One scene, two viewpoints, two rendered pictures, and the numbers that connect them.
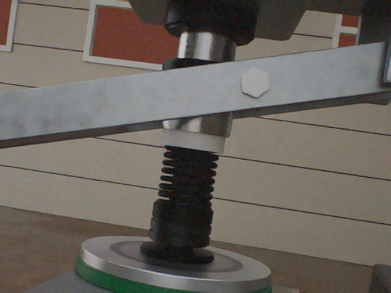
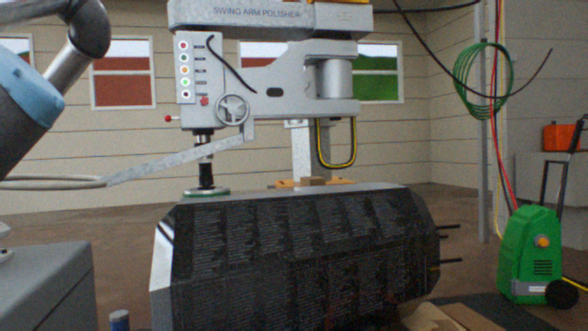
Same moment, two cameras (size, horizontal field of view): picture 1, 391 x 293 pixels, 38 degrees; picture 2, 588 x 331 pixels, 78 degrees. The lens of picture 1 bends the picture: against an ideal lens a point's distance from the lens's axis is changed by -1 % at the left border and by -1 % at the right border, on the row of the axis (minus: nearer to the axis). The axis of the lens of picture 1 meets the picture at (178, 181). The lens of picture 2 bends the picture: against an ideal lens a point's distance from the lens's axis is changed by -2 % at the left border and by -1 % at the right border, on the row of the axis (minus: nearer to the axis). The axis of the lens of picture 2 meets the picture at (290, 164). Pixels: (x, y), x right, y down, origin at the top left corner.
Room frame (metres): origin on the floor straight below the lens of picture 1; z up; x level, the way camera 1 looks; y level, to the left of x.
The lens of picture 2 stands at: (-1.10, 0.20, 1.04)
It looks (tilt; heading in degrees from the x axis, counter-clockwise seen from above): 3 degrees down; 340
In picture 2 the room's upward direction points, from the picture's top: 3 degrees counter-clockwise
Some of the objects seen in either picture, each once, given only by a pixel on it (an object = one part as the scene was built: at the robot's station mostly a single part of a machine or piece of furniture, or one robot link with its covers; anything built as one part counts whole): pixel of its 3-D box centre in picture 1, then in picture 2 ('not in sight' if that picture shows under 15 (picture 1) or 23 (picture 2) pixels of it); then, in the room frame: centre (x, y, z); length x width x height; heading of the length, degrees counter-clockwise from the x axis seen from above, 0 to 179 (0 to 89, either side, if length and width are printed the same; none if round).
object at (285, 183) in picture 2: not in sight; (312, 183); (1.22, -0.80, 0.76); 0.49 x 0.49 x 0.05; 77
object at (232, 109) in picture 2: not in sight; (231, 109); (0.50, -0.12, 1.20); 0.15 x 0.10 x 0.15; 86
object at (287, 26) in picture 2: not in sight; (271, 25); (0.60, -0.36, 1.62); 0.96 x 0.25 x 0.17; 86
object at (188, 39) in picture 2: not in sight; (185, 70); (0.52, 0.07, 1.38); 0.08 x 0.03 x 0.28; 86
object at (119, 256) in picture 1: (175, 260); (206, 189); (0.63, -0.01, 0.85); 0.21 x 0.21 x 0.01
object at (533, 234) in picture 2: not in sight; (530, 229); (0.50, -1.98, 0.43); 0.35 x 0.35 x 0.87; 62
